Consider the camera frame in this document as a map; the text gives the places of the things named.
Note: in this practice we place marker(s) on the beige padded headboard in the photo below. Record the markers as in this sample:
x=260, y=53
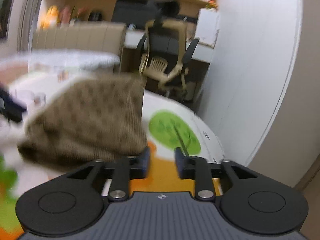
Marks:
x=95, y=36

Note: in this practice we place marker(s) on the black computer monitor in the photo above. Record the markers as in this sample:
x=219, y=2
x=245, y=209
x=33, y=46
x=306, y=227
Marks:
x=139, y=12

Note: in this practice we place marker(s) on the white wardrobe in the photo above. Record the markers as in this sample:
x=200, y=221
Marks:
x=252, y=63

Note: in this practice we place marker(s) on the white desk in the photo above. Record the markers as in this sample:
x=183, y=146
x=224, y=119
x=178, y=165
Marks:
x=201, y=53

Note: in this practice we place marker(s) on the beige office chair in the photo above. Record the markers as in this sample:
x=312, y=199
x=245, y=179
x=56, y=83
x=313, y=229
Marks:
x=165, y=73

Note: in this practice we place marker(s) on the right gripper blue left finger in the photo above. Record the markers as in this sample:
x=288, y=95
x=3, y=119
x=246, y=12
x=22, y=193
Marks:
x=139, y=165

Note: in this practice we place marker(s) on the yellow duck plush toy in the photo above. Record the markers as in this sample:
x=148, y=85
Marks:
x=51, y=18

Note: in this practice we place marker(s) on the pink plush toy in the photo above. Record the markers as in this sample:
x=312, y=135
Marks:
x=65, y=15

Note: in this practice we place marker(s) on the brown dotted corduroy garment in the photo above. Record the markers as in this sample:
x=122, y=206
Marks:
x=95, y=118

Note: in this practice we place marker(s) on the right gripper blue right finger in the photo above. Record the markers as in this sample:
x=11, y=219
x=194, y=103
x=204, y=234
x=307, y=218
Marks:
x=185, y=164

